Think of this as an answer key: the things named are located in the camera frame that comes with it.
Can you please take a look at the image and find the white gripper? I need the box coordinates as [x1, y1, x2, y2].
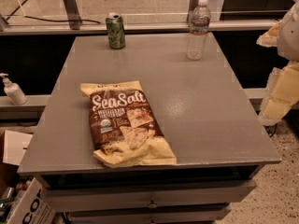
[256, 1, 299, 126]

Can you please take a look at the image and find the brown sea salt chip bag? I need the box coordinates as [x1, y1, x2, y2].
[80, 81, 177, 168]

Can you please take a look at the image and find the clear plastic water bottle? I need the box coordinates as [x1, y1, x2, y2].
[187, 0, 211, 60]

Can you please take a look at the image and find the white pump dispenser bottle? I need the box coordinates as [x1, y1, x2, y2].
[0, 73, 27, 105]

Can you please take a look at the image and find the grey drawer cabinet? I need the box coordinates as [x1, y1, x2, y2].
[19, 34, 280, 224]

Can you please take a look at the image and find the green soda can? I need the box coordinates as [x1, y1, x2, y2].
[106, 12, 125, 49]

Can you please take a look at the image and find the open brown cardboard box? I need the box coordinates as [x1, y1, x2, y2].
[0, 130, 32, 195]

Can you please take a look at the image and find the white cardboard box with print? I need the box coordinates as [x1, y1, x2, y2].
[7, 178, 56, 224]

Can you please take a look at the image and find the black cable by floor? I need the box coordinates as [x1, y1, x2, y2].
[266, 123, 278, 138]

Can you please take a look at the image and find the black cable behind glass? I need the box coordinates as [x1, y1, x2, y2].
[23, 15, 102, 25]

